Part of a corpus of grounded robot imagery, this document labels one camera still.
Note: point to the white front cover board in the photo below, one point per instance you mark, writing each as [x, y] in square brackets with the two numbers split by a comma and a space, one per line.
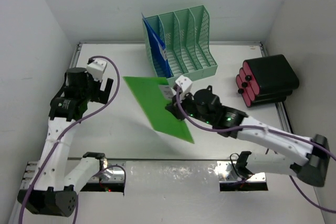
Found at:
[189, 192]

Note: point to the black drawer box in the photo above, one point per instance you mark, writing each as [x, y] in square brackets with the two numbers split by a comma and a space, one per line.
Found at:
[276, 78]

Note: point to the green mesh file organizer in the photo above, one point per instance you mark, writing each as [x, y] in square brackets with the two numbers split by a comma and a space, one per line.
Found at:
[186, 34]

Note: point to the pink drawer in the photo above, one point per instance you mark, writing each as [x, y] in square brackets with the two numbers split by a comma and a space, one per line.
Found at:
[247, 83]

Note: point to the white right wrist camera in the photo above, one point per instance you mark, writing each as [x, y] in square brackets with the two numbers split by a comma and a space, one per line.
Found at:
[183, 85]

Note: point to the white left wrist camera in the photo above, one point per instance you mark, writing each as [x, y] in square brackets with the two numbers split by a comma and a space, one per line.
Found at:
[96, 69]

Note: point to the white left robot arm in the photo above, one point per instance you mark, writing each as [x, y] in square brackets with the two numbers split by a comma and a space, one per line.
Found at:
[78, 177]

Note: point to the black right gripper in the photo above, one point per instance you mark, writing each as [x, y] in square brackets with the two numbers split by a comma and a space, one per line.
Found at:
[173, 107]

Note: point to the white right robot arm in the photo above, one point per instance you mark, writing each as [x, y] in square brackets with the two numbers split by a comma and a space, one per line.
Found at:
[303, 157]

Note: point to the aluminium frame rail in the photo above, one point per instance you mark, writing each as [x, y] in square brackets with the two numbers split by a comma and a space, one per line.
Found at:
[45, 188]

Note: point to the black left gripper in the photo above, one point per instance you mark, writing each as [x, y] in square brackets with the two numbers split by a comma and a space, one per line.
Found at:
[103, 94]

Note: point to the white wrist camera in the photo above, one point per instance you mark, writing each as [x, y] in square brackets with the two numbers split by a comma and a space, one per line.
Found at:
[183, 85]
[96, 69]

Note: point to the blue plastic folder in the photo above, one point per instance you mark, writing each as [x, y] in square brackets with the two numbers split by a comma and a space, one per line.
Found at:
[154, 36]

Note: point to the green plastic folder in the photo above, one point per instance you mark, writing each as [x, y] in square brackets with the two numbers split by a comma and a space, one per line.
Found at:
[153, 94]

